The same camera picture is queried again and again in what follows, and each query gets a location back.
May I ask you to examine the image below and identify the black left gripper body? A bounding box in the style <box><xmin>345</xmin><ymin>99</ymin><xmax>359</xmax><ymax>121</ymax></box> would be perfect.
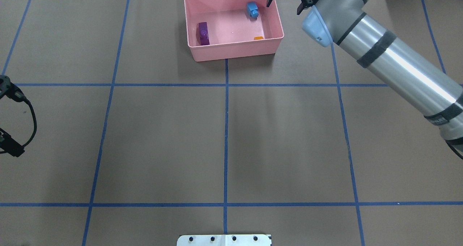
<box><xmin>0</xmin><ymin>76</ymin><xmax>26</xmax><ymax>102</ymax></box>

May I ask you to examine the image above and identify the light blue toy block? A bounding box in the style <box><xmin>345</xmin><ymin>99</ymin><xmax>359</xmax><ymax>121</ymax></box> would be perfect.
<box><xmin>246</xmin><ymin>1</ymin><xmax>259</xmax><ymax>20</ymax></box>

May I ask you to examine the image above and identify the purple toy block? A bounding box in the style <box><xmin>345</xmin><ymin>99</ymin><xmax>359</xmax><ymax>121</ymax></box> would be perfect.
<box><xmin>197</xmin><ymin>22</ymin><xmax>210</xmax><ymax>46</ymax></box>

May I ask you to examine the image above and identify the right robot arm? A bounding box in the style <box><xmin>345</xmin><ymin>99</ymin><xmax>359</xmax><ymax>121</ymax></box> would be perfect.
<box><xmin>267</xmin><ymin>0</ymin><xmax>463</xmax><ymax>151</ymax></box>

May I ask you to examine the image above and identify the pink plastic box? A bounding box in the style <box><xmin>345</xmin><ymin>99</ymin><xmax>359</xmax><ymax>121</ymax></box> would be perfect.
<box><xmin>184</xmin><ymin>0</ymin><xmax>284</xmax><ymax>62</ymax></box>

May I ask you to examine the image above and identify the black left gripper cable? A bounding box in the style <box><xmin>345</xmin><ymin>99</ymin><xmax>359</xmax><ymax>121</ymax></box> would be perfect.
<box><xmin>18</xmin><ymin>96</ymin><xmax>38</xmax><ymax>149</ymax></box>

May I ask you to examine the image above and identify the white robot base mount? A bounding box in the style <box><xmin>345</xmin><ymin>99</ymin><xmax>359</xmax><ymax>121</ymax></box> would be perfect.
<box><xmin>176</xmin><ymin>234</ymin><xmax>272</xmax><ymax>246</ymax></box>

